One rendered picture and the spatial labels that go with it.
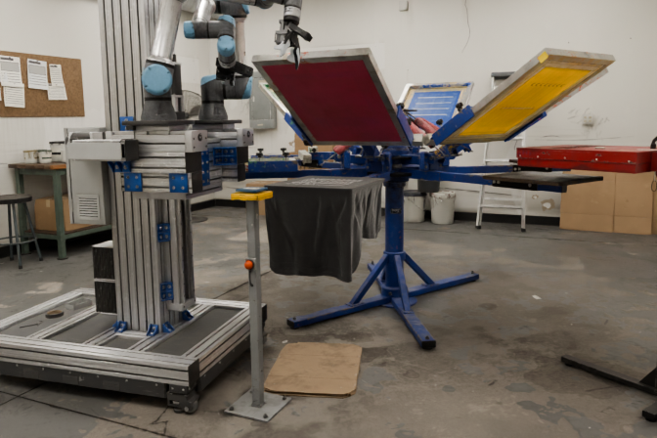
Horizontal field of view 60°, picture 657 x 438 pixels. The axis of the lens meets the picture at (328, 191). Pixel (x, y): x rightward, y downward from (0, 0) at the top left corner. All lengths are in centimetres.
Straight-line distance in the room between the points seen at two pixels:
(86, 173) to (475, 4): 526
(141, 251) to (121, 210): 22
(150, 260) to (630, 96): 545
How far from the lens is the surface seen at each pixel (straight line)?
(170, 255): 289
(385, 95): 273
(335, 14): 765
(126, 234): 294
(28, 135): 629
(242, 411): 265
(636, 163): 263
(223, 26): 257
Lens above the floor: 125
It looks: 7 degrees down
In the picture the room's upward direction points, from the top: 1 degrees counter-clockwise
